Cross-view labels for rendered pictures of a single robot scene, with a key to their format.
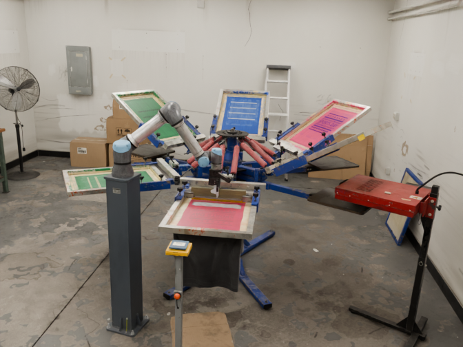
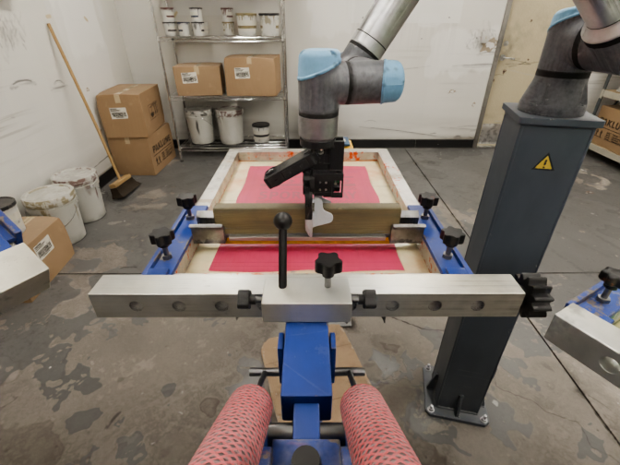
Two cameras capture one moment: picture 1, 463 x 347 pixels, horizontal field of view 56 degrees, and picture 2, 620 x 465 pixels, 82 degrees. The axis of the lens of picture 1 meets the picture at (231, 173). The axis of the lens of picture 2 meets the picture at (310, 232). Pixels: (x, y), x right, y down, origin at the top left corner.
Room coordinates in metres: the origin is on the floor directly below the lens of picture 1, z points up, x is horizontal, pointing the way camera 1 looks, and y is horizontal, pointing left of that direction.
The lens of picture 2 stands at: (3.76, 0.03, 1.41)
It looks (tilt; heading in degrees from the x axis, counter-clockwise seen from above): 31 degrees down; 174
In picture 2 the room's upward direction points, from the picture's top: straight up
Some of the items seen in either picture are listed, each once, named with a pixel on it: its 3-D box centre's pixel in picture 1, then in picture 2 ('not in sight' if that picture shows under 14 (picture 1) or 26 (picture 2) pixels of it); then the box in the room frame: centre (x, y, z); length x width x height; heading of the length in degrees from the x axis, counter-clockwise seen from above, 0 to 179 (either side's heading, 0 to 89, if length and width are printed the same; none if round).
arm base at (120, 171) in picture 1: (122, 167); (556, 90); (2.87, 0.74, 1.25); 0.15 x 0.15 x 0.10
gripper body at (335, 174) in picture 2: (215, 177); (321, 166); (3.08, 0.12, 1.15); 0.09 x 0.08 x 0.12; 84
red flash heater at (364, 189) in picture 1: (385, 194); not in sight; (3.09, -1.15, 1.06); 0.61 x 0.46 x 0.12; 54
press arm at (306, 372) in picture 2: not in sight; (306, 350); (3.43, 0.06, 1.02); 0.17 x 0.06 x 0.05; 174
